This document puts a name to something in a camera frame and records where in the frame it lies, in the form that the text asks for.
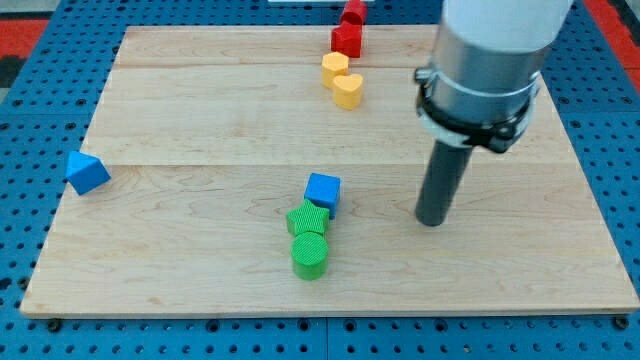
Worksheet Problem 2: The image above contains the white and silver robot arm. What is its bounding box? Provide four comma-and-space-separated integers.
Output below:
429, 0, 573, 124

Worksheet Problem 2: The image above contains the blue cube block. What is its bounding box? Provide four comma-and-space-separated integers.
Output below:
304, 173, 341, 220

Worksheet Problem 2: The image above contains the green star block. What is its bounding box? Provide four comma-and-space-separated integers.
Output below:
286, 199, 330, 236

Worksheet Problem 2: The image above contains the light wooden board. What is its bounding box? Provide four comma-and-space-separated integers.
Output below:
20, 25, 639, 319

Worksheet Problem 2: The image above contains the green cylinder block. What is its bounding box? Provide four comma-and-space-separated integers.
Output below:
290, 232, 329, 281

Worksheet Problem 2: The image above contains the yellow heart block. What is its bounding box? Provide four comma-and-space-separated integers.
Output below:
332, 74, 364, 110

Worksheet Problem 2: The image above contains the yellow hexagon block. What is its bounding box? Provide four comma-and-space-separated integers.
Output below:
321, 52, 349, 89

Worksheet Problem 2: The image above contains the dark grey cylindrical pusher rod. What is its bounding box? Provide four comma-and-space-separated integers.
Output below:
415, 141, 473, 227

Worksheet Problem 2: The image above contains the red pentagon block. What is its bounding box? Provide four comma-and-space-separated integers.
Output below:
331, 21, 362, 58

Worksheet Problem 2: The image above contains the red arch block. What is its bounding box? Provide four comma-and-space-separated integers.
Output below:
340, 0, 368, 25

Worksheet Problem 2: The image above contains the blue triangular prism block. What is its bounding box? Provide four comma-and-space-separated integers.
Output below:
65, 151, 111, 195

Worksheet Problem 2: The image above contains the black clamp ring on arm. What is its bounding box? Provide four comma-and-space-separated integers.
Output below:
413, 66, 542, 155

